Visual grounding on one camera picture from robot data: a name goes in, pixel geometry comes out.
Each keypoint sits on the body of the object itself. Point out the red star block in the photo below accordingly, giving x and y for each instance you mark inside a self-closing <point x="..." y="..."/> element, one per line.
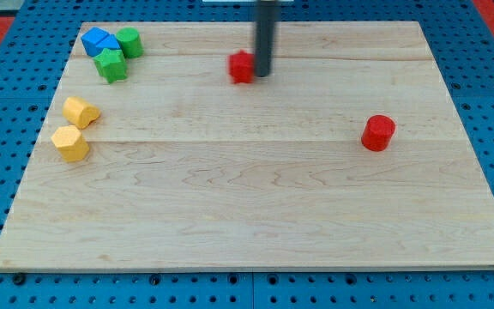
<point x="241" y="67"/>

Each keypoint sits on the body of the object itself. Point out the light wooden board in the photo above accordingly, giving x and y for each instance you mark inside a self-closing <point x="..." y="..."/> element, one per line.
<point x="188" y="172"/>

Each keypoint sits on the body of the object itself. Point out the red cylinder block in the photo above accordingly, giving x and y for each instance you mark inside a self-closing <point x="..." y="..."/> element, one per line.
<point x="378" y="132"/>

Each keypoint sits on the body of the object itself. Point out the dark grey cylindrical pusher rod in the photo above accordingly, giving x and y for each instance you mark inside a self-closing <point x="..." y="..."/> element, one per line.
<point x="265" y="20"/>

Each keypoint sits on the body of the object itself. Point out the green star block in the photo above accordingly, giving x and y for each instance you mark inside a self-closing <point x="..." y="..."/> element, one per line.
<point x="111" y="65"/>

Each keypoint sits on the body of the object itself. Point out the green cylinder block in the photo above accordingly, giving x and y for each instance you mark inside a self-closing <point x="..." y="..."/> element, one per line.
<point x="130" y="42"/>

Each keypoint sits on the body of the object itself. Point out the blue triangular block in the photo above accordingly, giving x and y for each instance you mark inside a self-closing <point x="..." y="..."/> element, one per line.
<point x="109" y="42"/>

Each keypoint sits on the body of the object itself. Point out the yellow heart block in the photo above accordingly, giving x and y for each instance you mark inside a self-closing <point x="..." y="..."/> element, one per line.
<point x="80" y="112"/>

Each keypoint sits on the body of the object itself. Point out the yellow hexagon block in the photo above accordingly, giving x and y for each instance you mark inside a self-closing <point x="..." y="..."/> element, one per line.
<point x="70" y="143"/>

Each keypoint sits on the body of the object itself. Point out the blue cube block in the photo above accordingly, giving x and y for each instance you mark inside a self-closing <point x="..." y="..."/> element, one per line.
<point x="91" y="39"/>

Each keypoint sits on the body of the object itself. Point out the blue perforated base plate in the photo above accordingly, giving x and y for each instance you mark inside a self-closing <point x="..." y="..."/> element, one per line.
<point x="34" y="53"/>

